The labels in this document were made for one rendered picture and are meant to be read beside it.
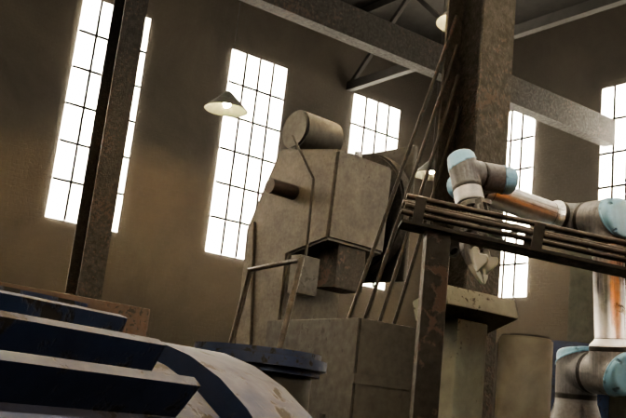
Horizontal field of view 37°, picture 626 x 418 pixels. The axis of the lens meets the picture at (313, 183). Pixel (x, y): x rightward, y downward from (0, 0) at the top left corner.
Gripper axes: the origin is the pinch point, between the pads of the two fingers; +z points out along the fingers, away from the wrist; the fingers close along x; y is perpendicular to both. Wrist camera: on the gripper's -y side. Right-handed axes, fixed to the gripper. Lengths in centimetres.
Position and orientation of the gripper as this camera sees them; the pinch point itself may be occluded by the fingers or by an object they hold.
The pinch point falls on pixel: (480, 280)
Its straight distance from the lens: 235.8
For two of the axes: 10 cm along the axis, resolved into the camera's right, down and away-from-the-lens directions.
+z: 1.0, 8.6, -4.9
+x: 7.9, 2.3, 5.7
